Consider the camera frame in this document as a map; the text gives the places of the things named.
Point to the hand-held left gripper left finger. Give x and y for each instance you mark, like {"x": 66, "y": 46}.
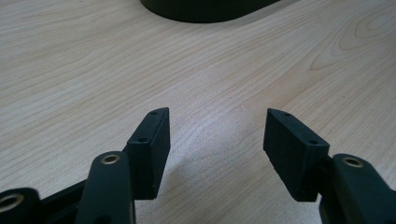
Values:
{"x": 149, "y": 155}

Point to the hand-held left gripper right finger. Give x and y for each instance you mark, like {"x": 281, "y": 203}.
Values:
{"x": 292, "y": 152}

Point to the black hook rack with tray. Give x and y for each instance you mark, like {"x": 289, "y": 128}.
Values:
{"x": 205, "y": 9}

